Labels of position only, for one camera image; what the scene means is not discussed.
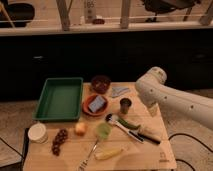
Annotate metal cup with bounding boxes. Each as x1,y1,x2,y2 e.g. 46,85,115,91
120,98,132,114

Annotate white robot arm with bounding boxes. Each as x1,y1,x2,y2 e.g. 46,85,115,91
135,67,213,130

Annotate dark red bowl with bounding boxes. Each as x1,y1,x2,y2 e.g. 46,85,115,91
91,75,111,94

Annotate blue sponge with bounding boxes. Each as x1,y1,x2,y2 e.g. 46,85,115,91
88,96,106,113

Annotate orange bowl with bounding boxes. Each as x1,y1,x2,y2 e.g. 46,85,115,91
82,94,108,117

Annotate light green cup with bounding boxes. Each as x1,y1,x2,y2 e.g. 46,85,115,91
96,123,111,140

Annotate green chili pepper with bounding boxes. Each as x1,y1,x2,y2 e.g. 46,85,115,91
118,118,140,130

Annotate green plastic tray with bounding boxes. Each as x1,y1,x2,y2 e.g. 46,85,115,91
33,77,83,122

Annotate small yellow apple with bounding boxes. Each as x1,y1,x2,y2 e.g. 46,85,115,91
74,122,87,136

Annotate bunch of red grapes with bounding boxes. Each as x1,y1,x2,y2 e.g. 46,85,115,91
51,129,68,156

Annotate yellow corn cob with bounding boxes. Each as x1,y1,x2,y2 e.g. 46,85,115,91
94,148,123,160

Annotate white bottle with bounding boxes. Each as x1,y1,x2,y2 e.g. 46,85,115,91
84,0,96,23

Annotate metal fork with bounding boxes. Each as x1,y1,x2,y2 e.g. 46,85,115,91
77,139,99,171

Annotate white paper cup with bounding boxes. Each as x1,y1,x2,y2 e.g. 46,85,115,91
28,123,48,143

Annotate black office chair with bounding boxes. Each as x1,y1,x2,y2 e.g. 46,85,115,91
141,0,201,22

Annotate black chair at left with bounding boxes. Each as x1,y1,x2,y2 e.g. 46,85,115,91
0,0,35,28

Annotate black cable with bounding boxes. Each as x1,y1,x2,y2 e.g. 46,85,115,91
167,132,213,171

